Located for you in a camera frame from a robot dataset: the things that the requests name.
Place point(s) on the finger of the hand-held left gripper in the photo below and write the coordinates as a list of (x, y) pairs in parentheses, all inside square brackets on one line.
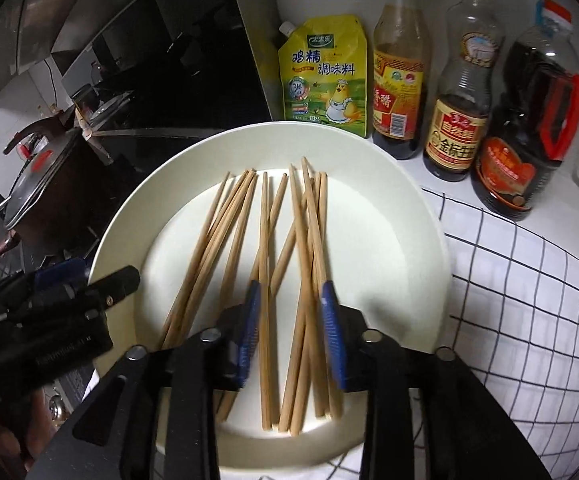
[(117, 282), (62, 272)]

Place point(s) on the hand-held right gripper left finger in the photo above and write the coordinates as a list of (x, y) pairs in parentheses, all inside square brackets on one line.
[(249, 330)]

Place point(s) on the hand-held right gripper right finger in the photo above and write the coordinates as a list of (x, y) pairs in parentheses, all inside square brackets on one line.
[(334, 340)]

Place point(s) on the pile of wooden chopsticks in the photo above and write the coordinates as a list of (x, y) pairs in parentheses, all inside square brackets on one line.
[(265, 385)]

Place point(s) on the white round plate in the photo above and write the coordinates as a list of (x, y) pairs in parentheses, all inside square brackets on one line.
[(369, 240)]

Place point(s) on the person's left hand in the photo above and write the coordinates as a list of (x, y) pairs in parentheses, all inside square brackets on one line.
[(37, 420)]

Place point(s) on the gas stove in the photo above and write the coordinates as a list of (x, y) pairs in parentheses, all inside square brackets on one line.
[(64, 255)]

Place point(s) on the dark saucepan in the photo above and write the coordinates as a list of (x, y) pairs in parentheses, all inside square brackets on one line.
[(69, 210)]

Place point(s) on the glass pot lid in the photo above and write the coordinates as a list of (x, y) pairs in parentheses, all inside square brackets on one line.
[(39, 185)]

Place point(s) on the white black-checked cloth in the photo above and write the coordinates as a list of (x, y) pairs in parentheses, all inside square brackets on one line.
[(519, 335)]

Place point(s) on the black glass range hood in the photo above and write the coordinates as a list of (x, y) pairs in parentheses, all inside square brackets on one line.
[(169, 60)]

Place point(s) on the clear soy sauce bottle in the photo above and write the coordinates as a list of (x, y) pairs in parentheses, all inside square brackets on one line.
[(457, 140)]

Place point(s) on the vinegar bottle with yellow cap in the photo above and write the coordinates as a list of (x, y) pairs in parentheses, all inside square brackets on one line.
[(399, 110)]

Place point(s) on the yellow seasoning pouch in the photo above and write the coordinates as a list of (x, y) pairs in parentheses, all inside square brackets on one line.
[(324, 85)]

